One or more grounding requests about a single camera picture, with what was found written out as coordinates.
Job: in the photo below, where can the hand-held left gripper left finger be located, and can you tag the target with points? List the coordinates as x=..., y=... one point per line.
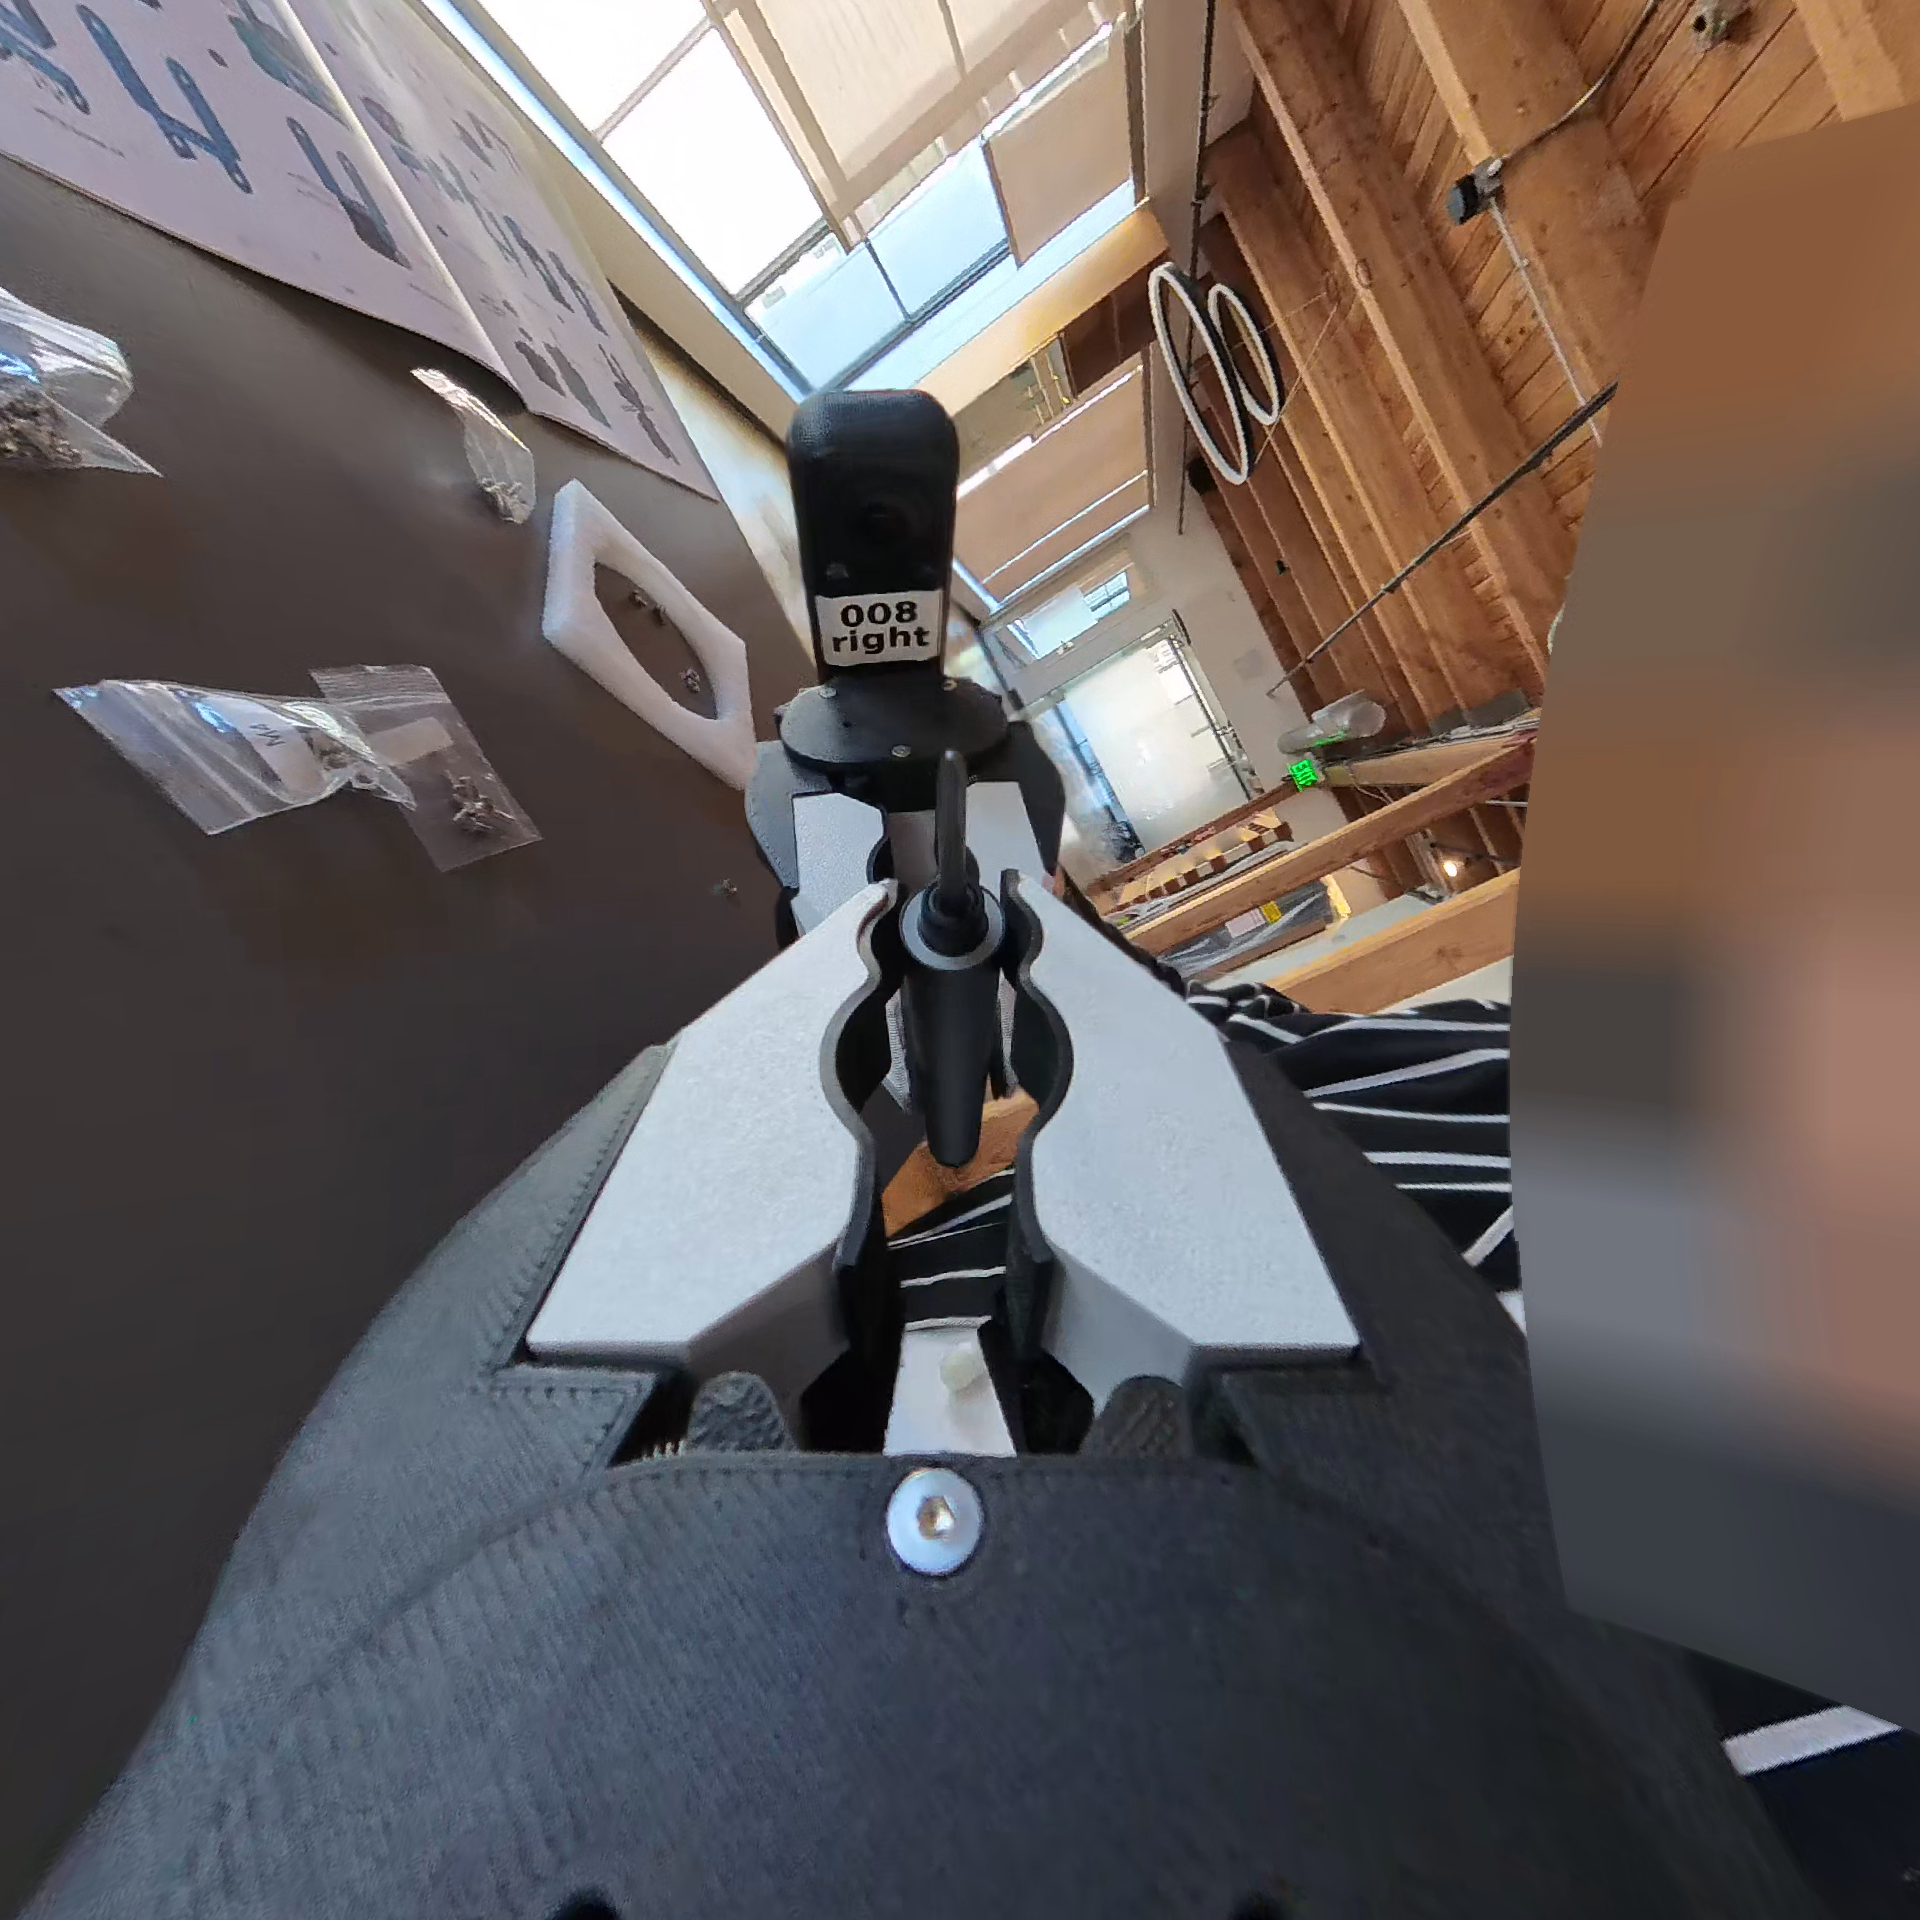
x=704, y=1184

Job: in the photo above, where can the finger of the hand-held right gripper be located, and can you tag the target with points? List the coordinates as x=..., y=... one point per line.
x=833, y=848
x=1014, y=826

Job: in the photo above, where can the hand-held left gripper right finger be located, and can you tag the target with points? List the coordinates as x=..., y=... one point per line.
x=1184, y=1184

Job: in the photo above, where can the black screwdriver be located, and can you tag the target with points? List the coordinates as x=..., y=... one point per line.
x=954, y=1049

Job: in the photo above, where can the glass door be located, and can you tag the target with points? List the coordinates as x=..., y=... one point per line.
x=1141, y=721

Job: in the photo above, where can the black white striped shirt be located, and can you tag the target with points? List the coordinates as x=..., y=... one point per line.
x=1394, y=1110

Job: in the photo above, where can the large window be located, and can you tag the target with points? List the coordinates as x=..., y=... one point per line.
x=840, y=254

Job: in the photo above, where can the green exit sign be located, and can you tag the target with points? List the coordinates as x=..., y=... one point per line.
x=1305, y=776

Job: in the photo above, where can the white undershirt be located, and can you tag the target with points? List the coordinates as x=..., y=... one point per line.
x=918, y=1425

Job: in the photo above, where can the small clear bag of screws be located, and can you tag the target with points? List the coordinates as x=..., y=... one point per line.
x=487, y=451

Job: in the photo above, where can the clear bag of nuts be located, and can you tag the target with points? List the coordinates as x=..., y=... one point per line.
x=195, y=743

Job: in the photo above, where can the grey junction box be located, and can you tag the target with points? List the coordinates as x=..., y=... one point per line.
x=1477, y=189

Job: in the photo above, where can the printed instruction manual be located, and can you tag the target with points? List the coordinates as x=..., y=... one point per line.
x=149, y=136

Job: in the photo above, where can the white foam frame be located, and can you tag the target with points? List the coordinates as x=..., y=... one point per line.
x=578, y=599

